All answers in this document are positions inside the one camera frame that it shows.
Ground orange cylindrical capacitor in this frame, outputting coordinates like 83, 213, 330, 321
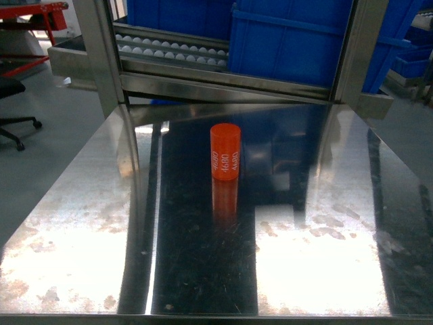
210, 123, 241, 181

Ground stainless steel roller rack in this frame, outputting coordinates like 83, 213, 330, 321
48, 1, 392, 115

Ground blue plastic bin rear left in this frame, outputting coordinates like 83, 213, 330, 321
127, 0, 234, 40

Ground large blue plastic bin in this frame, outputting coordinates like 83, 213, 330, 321
228, 0, 423, 93

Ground blue bin far right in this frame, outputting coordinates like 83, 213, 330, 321
391, 49, 432, 79

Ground black office chair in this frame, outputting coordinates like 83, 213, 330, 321
0, 60, 43, 152

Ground red metal frame table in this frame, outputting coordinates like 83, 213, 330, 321
1, 1, 69, 77

